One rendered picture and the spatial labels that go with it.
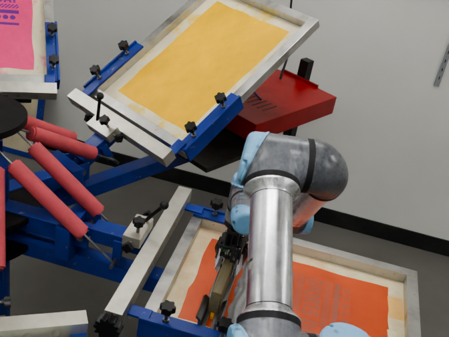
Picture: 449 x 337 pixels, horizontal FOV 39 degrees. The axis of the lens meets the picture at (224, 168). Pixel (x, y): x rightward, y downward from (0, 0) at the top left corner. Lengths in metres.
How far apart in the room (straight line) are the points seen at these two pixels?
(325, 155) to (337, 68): 2.45
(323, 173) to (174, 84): 1.35
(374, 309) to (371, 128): 1.94
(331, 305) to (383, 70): 1.97
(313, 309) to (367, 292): 0.22
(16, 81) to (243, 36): 0.92
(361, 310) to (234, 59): 1.11
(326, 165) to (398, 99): 2.51
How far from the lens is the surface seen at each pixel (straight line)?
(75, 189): 2.05
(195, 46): 2.68
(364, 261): 2.21
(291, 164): 1.28
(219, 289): 1.82
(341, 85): 3.77
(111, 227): 2.02
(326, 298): 2.06
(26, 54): 2.81
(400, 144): 3.90
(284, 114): 2.80
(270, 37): 2.62
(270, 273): 1.16
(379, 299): 2.13
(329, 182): 1.32
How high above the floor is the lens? 2.24
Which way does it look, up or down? 30 degrees down
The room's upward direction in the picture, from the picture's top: 11 degrees clockwise
